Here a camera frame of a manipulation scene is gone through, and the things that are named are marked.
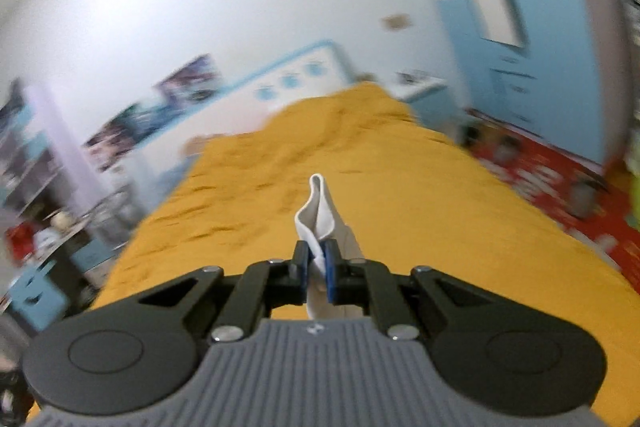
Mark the grey blue desk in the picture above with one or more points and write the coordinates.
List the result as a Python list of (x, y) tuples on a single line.
[(80, 252)]

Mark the blue nightstand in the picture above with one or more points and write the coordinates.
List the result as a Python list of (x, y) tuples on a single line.
[(430, 107)]

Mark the lavender shelf hutch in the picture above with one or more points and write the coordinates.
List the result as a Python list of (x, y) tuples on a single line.
[(55, 132)]

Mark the wall poster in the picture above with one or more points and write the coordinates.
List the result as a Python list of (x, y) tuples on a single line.
[(192, 79), (142, 119), (102, 147)]

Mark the black white nightstand item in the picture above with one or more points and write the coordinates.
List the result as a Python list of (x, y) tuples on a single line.
[(414, 78)]

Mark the red bag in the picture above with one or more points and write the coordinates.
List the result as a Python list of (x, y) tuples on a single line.
[(17, 239)]

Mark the beige wall plate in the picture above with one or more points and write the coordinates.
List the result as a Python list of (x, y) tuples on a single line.
[(397, 22)]

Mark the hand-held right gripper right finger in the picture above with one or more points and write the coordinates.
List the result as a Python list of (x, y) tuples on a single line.
[(331, 274)]

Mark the cream round ball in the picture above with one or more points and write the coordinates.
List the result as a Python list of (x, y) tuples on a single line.
[(61, 220)]

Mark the metal trolley rack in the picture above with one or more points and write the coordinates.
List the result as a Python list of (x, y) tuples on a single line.
[(116, 217)]

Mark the blue white headboard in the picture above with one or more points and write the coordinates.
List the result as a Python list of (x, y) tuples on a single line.
[(300, 72)]

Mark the red printed mat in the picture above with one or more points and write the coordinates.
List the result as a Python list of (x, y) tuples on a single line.
[(550, 177)]

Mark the white printed t-shirt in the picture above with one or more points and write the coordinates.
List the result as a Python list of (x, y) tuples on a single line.
[(320, 207)]

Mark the blue white wardrobe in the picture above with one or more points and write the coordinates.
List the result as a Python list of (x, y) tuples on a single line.
[(465, 32)]

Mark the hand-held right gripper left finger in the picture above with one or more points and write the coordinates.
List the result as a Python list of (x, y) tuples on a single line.
[(301, 269)]

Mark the yellow blanket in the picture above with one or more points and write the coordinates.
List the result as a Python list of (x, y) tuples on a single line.
[(400, 207)]

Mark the blue smiling face chair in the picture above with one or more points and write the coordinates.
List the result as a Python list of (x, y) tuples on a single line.
[(40, 297)]

